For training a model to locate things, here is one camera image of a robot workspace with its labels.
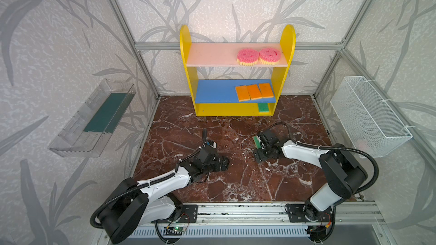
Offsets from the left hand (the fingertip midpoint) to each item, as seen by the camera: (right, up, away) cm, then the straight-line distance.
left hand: (224, 162), depth 85 cm
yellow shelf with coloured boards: (-4, +34, +15) cm, 37 cm away
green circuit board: (-21, -24, -14) cm, 35 cm away
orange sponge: (+18, +38, +17) cm, 45 cm away
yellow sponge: (+11, +36, +15) cm, 41 cm away
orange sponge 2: (+25, +39, +18) cm, 50 cm away
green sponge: (+25, +28, +26) cm, 46 cm away
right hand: (+21, +3, +8) cm, 23 cm away
